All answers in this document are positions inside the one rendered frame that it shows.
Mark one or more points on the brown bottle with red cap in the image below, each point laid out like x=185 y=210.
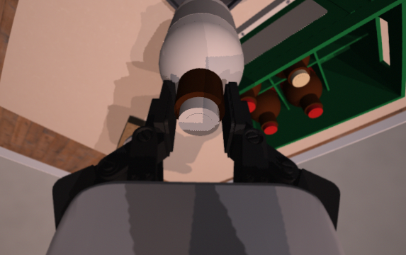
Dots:
x=268 y=106
x=250 y=96
x=305 y=97

